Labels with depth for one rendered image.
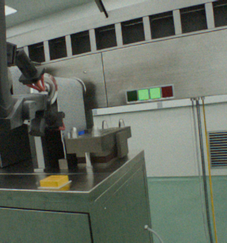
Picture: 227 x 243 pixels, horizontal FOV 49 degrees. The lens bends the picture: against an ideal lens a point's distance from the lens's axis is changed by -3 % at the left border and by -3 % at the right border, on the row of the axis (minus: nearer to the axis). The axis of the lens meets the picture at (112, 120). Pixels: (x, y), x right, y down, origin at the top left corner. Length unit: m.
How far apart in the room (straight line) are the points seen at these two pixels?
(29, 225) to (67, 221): 0.17
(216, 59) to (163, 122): 2.48
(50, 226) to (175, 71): 0.88
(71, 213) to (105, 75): 0.78
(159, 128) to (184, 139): 0.38
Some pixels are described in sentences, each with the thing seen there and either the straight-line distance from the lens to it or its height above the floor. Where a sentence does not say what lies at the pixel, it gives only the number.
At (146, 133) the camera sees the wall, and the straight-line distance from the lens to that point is 3.74.
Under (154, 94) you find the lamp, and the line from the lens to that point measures 1.29.
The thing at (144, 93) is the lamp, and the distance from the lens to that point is 1.30.
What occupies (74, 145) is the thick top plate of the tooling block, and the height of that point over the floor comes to 1.00.
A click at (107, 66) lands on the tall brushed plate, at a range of 1.38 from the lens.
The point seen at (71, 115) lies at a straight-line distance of 1.21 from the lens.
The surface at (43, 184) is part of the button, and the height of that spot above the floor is 0.91.
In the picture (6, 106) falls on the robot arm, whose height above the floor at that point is 1.16.
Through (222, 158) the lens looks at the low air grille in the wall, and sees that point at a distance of 3.68.
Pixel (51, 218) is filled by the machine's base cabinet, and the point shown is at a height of 0.79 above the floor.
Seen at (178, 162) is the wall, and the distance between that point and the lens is 3.74.
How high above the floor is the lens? 1.14
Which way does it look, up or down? 3 degrees down
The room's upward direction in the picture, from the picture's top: 7 degrees counter-clockwise
